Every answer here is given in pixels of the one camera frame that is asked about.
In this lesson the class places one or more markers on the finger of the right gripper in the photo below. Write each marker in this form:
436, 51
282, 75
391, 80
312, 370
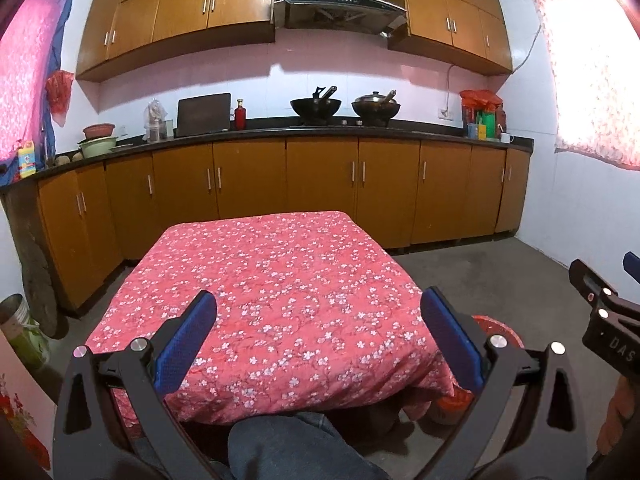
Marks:
631, 265

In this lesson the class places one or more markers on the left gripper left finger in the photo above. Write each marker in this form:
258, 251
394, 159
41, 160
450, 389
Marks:
90, 439

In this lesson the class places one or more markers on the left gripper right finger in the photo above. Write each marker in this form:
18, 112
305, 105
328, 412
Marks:
547, 439

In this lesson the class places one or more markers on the red plastic trash basket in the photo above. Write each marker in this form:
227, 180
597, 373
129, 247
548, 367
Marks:
449, 410

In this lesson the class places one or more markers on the person's right hand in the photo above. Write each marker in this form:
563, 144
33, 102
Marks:
622, 406

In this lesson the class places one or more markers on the white mug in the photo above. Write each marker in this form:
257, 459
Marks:
506, 138

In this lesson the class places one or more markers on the person's jeans leg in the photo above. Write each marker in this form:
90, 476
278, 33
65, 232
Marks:
301, 446

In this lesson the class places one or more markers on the green box on counter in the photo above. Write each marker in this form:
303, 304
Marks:
488, 119

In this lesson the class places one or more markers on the lower wooden cabinets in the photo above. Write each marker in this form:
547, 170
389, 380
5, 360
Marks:
402, 193

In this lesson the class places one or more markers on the wooden cabinets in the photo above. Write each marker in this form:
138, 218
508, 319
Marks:
123, 35
402, 193

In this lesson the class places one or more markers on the floral window curtain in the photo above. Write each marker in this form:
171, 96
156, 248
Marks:
593, 53

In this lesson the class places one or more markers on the red floral tablecloth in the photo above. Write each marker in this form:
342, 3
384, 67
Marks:
312, 315

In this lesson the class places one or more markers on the red bag on counter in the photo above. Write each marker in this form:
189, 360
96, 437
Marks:
484, 100

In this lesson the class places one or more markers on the black countertop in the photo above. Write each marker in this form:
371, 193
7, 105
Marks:
427, 132

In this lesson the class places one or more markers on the green basin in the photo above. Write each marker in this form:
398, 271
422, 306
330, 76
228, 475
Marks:
97, 147

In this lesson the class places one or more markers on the colourful carton box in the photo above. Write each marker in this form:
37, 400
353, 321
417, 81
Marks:
26, 160

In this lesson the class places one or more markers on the red-brown basin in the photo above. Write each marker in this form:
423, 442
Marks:
97, 131

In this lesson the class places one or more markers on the bagged jars on counter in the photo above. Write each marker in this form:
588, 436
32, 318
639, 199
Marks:
154, 117

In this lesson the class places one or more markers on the black wok with lid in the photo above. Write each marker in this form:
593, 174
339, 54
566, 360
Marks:
376, 109

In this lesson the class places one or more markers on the dark cutting board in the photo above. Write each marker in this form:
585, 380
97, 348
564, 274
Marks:
203, 115

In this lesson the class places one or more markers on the red bottle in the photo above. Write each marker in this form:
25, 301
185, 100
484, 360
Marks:
240, 115

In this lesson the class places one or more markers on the hanging red plastic bag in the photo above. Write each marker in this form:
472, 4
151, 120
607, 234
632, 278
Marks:
59, 86

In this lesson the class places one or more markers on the black wok left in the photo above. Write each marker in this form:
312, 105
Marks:
318, 109

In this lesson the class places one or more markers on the pink blue hanging cloth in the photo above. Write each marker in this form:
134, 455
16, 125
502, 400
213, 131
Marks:
31, 50

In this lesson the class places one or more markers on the upper wooden cabinets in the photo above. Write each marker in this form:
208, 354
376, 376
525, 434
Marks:
123, 35

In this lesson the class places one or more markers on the wall power socket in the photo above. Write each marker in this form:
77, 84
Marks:
444, 114

